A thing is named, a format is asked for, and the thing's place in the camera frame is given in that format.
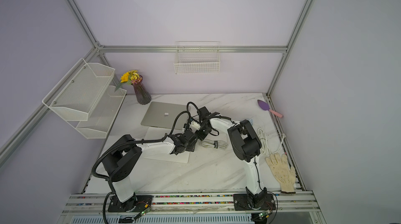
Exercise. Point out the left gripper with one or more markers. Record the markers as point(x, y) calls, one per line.
point(191, 148)

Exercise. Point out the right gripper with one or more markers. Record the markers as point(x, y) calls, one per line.
point(200, 135)

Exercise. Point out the turquoise power strip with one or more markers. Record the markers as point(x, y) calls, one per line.
point(249, 120)

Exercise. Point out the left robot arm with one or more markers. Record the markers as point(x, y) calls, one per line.
point(117, 162)

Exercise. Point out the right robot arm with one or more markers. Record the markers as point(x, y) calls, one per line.
point(246, 145)

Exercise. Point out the white laptop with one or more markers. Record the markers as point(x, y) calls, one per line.
point(162, 151)

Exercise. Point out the silver grey laptop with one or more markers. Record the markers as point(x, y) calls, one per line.
point(161, 115)

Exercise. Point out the purple pink spatula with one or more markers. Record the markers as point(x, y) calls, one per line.
point(265, 106)

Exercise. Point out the purple glass vase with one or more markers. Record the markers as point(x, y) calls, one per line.
point(142, 95)

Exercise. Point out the yellow flower bouquet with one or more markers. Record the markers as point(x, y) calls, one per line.
point(131, 77)

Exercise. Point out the cream knitted glove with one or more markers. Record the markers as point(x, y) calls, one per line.
point(282, 172)

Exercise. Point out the white two-tier mesh shelf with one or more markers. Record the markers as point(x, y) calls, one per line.
point(86, 99)

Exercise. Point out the white wire wall basket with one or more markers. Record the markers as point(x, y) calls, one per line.
point(197, 57)

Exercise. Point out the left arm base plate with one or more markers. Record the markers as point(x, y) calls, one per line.
point(135, 204)

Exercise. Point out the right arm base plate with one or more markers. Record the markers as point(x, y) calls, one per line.
point(254, 202)

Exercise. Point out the aluminium frame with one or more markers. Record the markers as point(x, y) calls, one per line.
point(40, 41)

